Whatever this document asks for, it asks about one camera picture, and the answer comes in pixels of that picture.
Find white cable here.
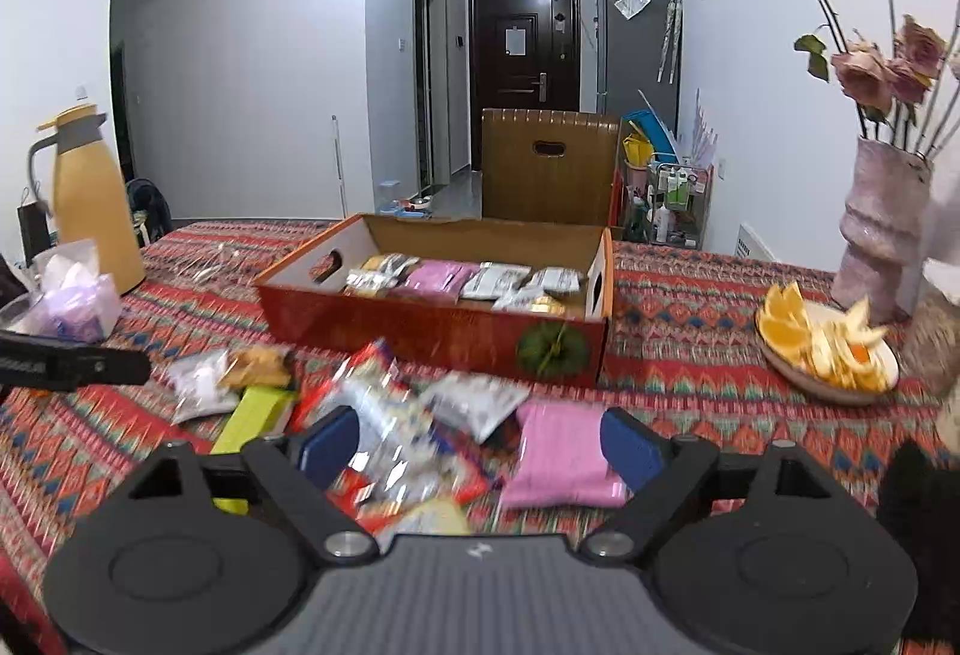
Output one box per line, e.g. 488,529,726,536
191,242,249,282

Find pale pampas grass decoration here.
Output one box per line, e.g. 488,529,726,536
690,89,718,166

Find black paper bag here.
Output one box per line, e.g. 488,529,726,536
16,186,58,266

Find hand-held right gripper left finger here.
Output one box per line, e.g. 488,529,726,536
126,405,377,567

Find blue plastic tray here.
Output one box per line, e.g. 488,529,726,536
624,91,684,159

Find metal cart with bottles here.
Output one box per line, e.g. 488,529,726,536
615,152,713,250

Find yellow thermos jug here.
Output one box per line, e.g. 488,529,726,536
28,104,148,296

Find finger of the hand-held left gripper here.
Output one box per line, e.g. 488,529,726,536
0,331,152,392

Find white wall heater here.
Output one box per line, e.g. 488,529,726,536
735,224,778,263

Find white mop stick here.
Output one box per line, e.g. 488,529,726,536
331,115,348,221

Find grey refrigerator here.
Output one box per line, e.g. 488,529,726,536
598,0,682,120

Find dried pink roses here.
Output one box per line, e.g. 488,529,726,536
759,0,960,160

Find white folded umbrella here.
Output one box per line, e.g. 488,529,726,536
656,0,684,85

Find grey interior door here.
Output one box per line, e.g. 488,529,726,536
412,0,452,191

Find wooden chair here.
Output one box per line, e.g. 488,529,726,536
481,107,623,227

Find heap of orange slices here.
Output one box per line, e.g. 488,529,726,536
757,282,890,393

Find red orange cardboard box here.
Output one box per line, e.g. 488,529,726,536
253,212,616,390

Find black knitted cloth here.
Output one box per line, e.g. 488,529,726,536
877,441,960,615

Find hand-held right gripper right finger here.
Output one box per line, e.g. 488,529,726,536
582,407,835,567

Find plastic bag of tissues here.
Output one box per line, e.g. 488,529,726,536
15,240,122,343

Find pink ceramic vase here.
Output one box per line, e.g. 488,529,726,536
831,136,935,326

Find pink snack packet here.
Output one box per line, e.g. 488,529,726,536
499,400,629,510

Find glass jar with white lid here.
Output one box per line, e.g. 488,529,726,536
900,257,960,405

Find dark backpack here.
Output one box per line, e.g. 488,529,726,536
126,179,176,244

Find beige plate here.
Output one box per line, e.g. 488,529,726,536
754,302,900,408

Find dark entrance door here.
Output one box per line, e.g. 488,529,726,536
469,0,583,172

